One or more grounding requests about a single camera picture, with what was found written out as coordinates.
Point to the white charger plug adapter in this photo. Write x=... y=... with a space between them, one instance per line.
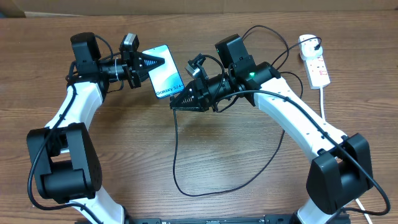
x=310 y=46

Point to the Samsung Galaxy smartphone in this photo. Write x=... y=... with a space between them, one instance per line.
x=165 y=79

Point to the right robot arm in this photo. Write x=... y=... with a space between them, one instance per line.
x=340 y=165

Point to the white power strip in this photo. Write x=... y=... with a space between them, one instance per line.
x=317 y=73

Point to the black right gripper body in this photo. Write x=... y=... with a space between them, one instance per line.
x=209 y=95

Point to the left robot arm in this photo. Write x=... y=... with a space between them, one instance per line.
x=65 y=170

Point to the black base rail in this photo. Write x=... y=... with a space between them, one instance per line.
x=266 y=219

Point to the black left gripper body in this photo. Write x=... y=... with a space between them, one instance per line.
x=129 y=61

